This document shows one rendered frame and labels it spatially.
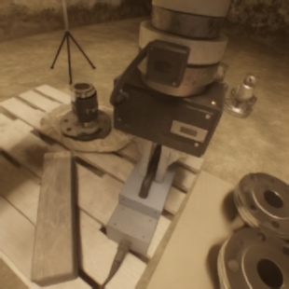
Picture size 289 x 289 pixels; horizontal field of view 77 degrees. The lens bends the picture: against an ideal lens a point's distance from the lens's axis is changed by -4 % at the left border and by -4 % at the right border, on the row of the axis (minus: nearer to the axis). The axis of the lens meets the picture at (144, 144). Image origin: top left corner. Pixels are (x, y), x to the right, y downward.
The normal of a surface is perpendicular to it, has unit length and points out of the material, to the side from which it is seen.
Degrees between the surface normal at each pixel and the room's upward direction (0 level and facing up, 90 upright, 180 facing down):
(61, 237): 0
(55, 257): 0
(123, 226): 0
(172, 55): 90
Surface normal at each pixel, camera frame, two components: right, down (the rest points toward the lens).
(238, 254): 0.11, -0.73
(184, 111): -0.36, 0.61
